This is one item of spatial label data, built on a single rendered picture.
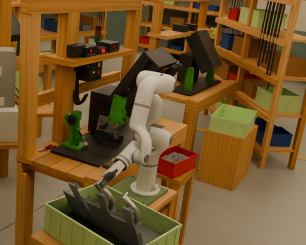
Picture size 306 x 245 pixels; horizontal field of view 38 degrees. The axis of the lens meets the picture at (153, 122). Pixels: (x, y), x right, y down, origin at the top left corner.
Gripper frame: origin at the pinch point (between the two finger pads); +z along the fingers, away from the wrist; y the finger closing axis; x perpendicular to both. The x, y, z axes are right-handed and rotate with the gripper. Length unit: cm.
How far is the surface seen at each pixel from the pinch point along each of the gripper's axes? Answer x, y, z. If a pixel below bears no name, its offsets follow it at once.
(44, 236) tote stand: 1.7, -39.7, 24.8
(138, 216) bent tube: 21.9, 11.5, 3.1
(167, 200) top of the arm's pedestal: 42, -37, -45
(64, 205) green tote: -1.9, -38.7, 5.7
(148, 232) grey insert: 38.7, -16.2, -9.1
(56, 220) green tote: -0.9, -29.2, 18.4
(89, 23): -187, -566, -530
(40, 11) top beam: -99, -35, -69
